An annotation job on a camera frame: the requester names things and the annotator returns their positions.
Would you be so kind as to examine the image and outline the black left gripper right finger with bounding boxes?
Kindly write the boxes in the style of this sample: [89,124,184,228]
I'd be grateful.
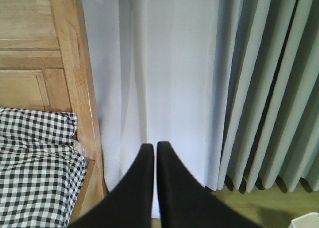
[157,141,259,228]

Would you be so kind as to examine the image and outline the white plastic trash bin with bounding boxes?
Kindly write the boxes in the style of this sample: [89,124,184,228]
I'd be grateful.
[289,212,319,228]

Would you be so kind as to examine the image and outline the wooden bed frame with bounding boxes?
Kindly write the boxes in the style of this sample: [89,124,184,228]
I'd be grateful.
[0,0,106,222]

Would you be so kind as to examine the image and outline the black white checkered bedding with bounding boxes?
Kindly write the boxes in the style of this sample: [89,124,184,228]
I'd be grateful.
[0,107,87,228]

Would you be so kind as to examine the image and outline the white sheer curtain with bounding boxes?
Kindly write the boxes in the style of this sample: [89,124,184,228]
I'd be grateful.
[80,0,225,219]

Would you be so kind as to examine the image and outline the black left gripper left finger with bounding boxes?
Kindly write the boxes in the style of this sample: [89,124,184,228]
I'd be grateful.
[69,143,154,228]

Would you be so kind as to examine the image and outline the grey pleated curtain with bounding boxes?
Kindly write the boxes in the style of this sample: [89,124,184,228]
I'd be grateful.
[207,0,319,192]

